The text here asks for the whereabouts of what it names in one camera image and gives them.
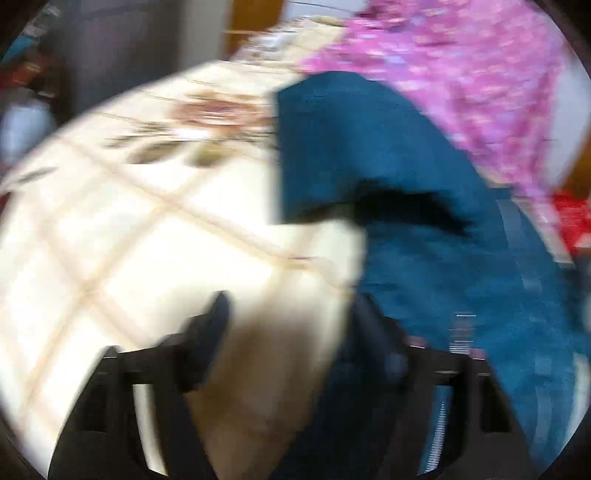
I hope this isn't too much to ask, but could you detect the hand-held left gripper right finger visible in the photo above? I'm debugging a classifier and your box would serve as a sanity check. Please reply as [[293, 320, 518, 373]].
[[346, 295, 543, 480]]

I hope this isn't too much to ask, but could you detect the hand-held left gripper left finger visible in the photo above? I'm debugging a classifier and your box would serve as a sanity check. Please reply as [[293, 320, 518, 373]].
[[48, 291, 232, 480]]

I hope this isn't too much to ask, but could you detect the teal quilted jacket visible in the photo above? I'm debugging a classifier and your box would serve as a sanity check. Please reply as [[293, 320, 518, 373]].
[[272, 71, 583, 480]]

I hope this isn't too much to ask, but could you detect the bed with cream floral sheet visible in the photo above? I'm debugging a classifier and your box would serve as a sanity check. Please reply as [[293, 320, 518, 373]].
[[0, 16, 370, 480]]

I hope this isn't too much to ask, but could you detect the red shopping bag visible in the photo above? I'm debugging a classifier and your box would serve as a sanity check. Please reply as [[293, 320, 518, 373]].
[[551, 189, 591, 265]]

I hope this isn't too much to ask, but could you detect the grey cabinet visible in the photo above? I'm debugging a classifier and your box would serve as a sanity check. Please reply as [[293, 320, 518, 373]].
[[46, 0, 232, 121]]

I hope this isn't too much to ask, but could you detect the pink floral sheet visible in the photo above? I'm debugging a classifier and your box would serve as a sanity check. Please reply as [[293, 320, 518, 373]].
[[295, 0, 570, 204]]

